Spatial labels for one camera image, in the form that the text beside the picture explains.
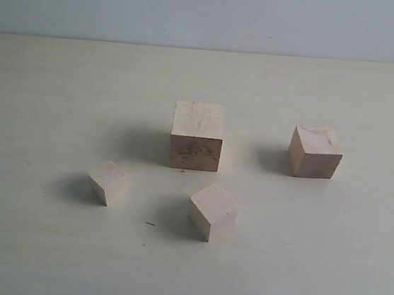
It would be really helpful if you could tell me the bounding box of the second largest wooden cube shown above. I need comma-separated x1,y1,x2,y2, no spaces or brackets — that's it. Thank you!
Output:
288,125,343,179

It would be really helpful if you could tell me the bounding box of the smallest wooden cube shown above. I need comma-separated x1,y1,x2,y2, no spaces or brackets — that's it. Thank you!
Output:
88,161,129,207

